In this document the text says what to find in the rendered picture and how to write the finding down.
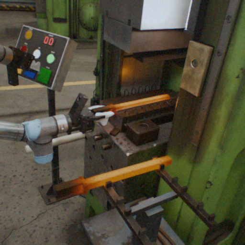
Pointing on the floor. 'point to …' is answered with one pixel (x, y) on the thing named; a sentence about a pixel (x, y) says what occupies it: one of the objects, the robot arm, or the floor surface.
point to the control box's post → (55, 146)
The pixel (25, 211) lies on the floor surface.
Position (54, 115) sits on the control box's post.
